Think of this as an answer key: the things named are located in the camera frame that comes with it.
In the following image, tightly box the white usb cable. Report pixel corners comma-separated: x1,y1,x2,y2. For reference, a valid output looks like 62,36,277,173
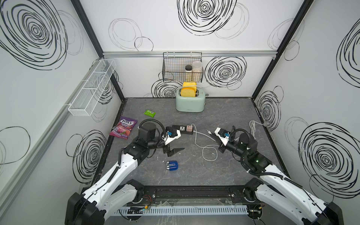
190,123,226,162

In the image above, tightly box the black power strip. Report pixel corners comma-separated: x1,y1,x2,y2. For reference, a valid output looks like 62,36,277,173
172,125,194,135

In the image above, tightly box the pink usb charger adapter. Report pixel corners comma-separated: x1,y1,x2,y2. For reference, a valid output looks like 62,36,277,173
186,125,193,133

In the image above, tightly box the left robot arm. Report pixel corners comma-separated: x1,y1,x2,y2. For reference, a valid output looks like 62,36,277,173
65,119,182,225

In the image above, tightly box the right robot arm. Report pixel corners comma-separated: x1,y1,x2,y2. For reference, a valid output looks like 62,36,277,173
209,127,344,225

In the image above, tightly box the green candy packet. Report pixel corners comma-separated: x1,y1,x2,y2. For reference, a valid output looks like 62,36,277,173
144,110,156,118

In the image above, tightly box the purple candy bag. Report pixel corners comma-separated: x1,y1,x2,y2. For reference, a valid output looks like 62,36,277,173
109,116,138,139

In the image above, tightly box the mint green toaster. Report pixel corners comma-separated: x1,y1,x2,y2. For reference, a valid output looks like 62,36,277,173
175,86,206,113

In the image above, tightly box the yellow sponge toast front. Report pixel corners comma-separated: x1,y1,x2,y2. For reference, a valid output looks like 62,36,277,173
180,86,197,97

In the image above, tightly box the yellow sponge toast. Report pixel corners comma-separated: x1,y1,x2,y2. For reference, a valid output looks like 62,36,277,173
180,86,197,97
182,82,197,88

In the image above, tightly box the yellow sponge toast back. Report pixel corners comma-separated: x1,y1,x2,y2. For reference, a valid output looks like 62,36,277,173
182,82,197,88

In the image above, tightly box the white lid plastic jar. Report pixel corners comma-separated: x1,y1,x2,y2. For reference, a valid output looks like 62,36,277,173
192,61,203,82

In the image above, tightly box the black lid spice jar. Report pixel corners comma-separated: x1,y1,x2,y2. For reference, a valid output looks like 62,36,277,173
185,65,193,83

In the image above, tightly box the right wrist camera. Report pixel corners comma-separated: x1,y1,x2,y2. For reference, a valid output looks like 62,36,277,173
215,127,230,146

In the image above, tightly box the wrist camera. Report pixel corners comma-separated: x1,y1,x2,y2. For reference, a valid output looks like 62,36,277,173
215,127,230,146
163,127,181,145

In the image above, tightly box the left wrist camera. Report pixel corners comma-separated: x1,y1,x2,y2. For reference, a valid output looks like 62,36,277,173
163,127,181,145

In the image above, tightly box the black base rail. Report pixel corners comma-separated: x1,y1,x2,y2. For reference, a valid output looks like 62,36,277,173
136,184,261,204

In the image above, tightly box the grey slotted cable duct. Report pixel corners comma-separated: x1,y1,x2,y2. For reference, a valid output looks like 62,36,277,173
114,205,248,217

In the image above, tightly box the black wire basket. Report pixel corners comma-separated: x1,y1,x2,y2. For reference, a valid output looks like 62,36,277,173
162,52,203,83

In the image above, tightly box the white wire shelf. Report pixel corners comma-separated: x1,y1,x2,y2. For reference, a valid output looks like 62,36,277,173
68,59,116,116

